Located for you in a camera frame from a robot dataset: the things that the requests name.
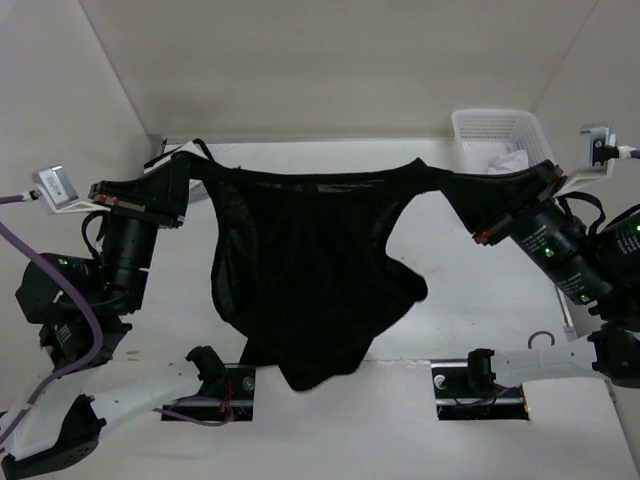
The black folded tank top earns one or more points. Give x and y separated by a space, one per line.
196 147

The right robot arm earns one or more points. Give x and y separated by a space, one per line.
610 353

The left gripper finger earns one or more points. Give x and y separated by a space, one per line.
131 193
167 184

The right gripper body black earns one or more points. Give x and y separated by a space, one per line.
556 242

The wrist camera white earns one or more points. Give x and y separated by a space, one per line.
597 155
56 193

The black tank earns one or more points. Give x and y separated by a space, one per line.
301 267
196 147

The pink white garment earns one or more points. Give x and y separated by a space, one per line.
509 163

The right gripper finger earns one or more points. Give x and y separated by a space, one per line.
543 175
500 198

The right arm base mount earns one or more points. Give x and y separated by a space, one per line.
457 400

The white folded tank top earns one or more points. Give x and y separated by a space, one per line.
197 191

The white plastic basket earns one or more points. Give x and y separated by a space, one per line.
481 135

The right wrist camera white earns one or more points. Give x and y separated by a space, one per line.
597 155

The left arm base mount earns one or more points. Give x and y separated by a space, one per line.
233 401

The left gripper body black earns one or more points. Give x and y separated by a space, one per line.
130 246

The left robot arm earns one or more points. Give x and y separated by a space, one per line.
80 306

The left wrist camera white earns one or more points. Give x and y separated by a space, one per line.
56 193

